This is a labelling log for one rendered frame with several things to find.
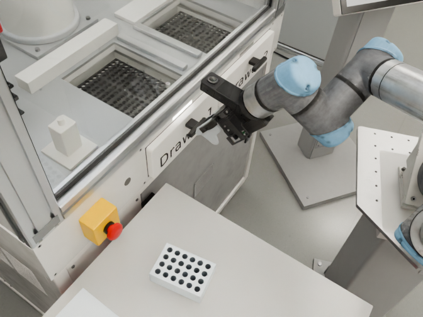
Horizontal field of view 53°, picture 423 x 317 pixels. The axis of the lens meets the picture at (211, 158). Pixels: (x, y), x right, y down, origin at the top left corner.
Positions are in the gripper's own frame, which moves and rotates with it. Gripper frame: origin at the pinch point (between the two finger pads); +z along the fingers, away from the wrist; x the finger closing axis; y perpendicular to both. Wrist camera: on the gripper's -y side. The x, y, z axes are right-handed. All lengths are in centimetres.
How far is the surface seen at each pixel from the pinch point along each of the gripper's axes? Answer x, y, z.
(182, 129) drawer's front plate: -2.6, -2.2, 4.0
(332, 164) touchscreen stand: 88, 70, 59
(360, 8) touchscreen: 68, 9, -12
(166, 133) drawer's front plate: -8.0, -4.4, 1.9
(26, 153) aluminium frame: -40.7, -18.8, -16.7
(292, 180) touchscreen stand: 68, 60, 66
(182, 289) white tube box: -32.4, 21.6, -0.3
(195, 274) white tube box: -28.2, 21.9, -0.5
